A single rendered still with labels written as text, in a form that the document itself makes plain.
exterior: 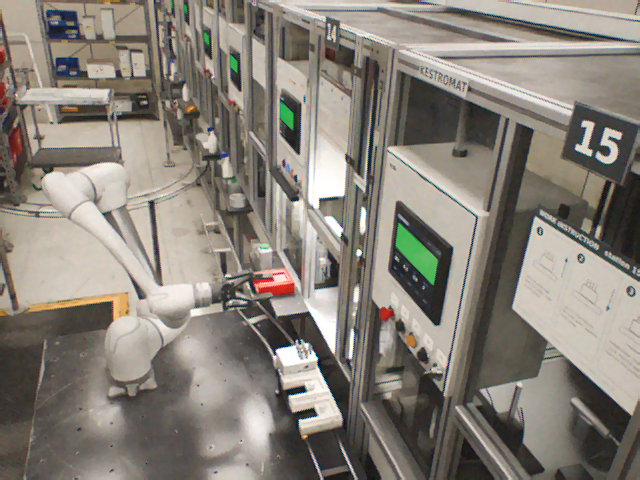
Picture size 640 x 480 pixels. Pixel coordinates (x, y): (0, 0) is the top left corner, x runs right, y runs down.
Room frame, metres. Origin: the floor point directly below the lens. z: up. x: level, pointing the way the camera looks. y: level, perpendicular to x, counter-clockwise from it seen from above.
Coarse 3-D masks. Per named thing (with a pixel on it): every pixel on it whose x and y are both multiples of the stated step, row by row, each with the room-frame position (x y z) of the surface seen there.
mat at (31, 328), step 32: (0, 320) 2.92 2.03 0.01; (32, 320) 2.94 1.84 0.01; (64, 320) 2.95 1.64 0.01; (96, 320) 2.97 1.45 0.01; (0, 352) 2.61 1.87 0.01; (32, 352) 2.62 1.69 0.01; (0, 384) 2.35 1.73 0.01; (32, 384) 2.36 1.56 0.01; (0, 416) 2.12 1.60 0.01; (32, 416) 2.13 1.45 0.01; (0, 448) 1.92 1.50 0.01
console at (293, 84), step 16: (288, 64) 2.24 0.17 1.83; (288, 80) 2.22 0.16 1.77; (304, 80) 2.03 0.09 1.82; (288, 96) 2.18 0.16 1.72; (304, 96) 2.03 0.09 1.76; (304, 112) 2.02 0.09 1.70; (304, 128) 2.02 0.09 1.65; (288, 144) 2.17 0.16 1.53; (304, 144) 2.01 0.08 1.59; (288, 160) 2.21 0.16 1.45; (304, 160) 2.01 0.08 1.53; (288, 176) 2.20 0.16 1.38; (304, 176) 2.00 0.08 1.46; (304, 192) 2.00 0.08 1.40
